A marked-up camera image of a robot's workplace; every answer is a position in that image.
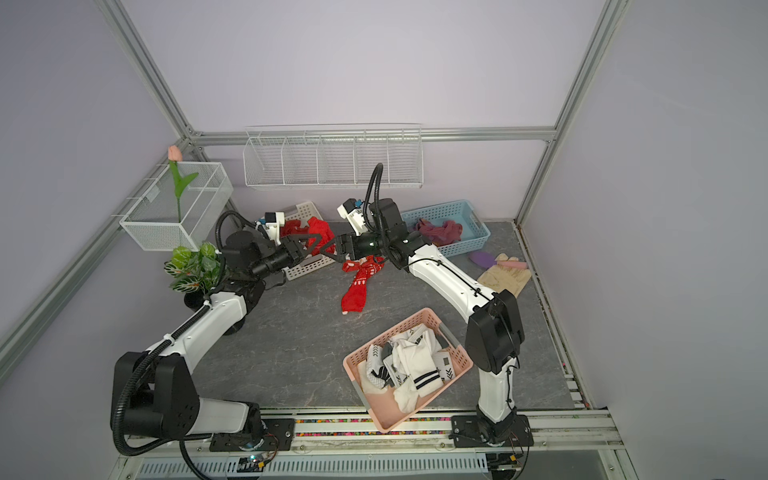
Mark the white black striped sock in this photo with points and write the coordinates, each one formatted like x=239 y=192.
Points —
x=412 y=359

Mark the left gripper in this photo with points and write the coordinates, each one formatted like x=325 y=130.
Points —
x=293 y=249

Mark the beige work glove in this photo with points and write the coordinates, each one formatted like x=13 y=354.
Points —
x=508 y=274

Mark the blue plastic basket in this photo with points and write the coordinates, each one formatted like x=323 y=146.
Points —
x=475 y=232

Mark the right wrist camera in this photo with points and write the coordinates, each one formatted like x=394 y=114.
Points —
x=351 y=211

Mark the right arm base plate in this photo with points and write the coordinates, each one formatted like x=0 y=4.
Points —
x=475 y=431

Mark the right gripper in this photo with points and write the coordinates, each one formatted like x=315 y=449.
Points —
x=349 y=240

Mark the pink purple yellow sock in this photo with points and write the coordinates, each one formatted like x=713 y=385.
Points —
x=448 y=233

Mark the white sock grey emblem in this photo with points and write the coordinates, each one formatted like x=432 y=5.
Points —
x=444 y=364

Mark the white mesh wall box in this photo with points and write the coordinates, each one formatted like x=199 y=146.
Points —
x=151 y=220

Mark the white wire wall shelf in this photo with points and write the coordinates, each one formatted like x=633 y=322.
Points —
x=332 y=155

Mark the plain red fleece sock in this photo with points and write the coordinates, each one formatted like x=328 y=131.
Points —
x=319 y=229

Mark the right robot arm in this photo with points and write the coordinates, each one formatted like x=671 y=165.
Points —
x=494 y=332

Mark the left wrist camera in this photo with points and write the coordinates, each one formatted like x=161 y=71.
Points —
x=271 y=223

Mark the santa face red sock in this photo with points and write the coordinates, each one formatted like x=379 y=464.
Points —
x=354 y=300

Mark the artificial pink tulip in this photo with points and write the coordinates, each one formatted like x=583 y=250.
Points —
x=180 y=181

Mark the green potted plant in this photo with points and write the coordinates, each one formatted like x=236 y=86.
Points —
x=195 y=274

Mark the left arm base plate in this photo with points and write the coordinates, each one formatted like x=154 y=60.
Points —
x=274 y=434

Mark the white plastic basket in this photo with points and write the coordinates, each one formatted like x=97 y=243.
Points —
x=299 y=216

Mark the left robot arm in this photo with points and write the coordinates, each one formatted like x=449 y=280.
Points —
x=154 y=397

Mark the white sock black pattern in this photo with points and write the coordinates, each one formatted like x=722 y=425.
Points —
x=374 y=376

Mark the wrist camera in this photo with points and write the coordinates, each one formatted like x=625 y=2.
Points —
x=271 y=223
x=351 y=211

